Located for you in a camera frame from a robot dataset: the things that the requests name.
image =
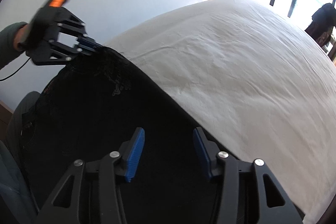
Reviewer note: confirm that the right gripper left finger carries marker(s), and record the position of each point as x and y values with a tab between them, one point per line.
63	204

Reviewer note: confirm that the left forearm dark sleeve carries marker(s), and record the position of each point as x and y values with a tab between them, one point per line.
9	51

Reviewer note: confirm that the person's left hand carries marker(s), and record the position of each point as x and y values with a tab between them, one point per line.
20	38

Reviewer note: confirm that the white bed sheet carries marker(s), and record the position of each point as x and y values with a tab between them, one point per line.
260	85

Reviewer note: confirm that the dark clothes pile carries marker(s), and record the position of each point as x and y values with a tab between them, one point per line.
322	24

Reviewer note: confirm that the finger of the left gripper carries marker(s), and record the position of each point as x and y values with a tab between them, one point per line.
85	49
88	42

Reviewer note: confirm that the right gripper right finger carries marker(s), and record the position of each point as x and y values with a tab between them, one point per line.
250	191

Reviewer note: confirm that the person's leg dark trousers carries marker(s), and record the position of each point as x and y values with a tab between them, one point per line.
17	202

